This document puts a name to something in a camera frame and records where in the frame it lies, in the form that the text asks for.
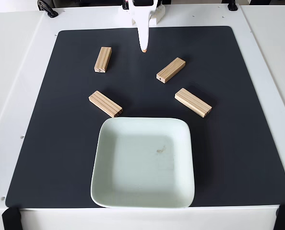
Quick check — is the pale green square plate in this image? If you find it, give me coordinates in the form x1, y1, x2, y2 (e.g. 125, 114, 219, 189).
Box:
90, 116, 196, 208

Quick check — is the black table clamp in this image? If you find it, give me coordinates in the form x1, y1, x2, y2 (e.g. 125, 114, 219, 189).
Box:
36, 0, 59, 19
227, 0, 238, 12

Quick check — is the black table mat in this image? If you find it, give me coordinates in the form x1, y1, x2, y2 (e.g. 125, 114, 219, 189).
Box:
5, 25, 285, 208

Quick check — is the smooth wooden block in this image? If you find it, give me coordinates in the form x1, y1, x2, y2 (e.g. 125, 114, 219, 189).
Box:
94, 46, 112, 73

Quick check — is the grooved wooden block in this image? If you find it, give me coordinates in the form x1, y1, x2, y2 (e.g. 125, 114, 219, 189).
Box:
88, 90, 123, 118
156, 57, 186, 84
175, 88, 213, 119

